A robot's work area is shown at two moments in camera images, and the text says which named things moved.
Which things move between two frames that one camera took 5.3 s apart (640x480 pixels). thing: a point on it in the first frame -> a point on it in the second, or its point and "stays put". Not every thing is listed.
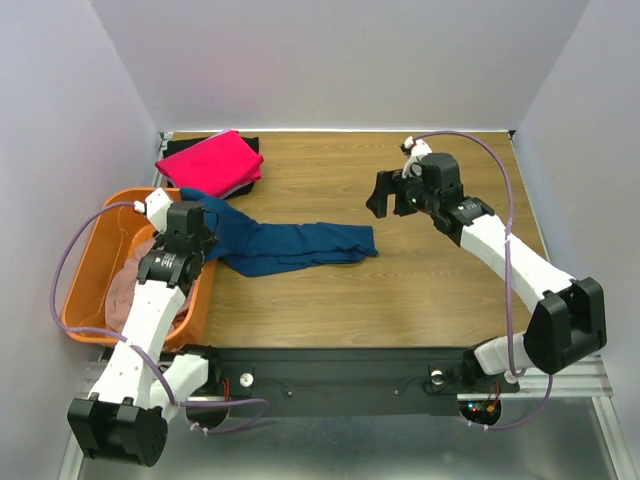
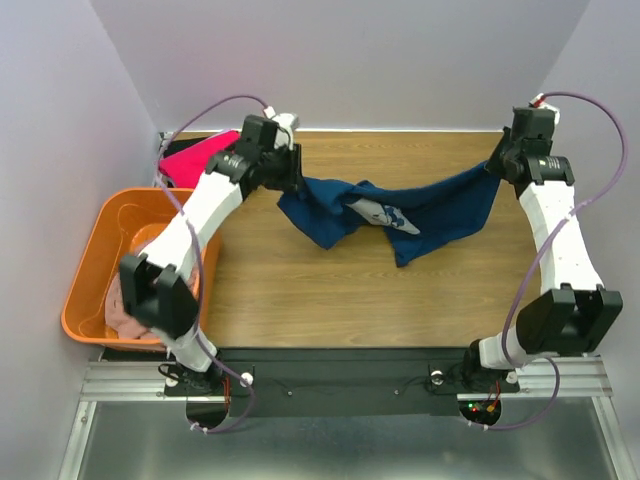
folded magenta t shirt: [215, 166] stays put
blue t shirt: [246, 247] -> [458, 205]
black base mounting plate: [348, 380] stays put
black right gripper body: [397, 194] -> [503, 156]
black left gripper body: [207, 241] -> [284, 169]
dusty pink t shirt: [122, 293] stays put
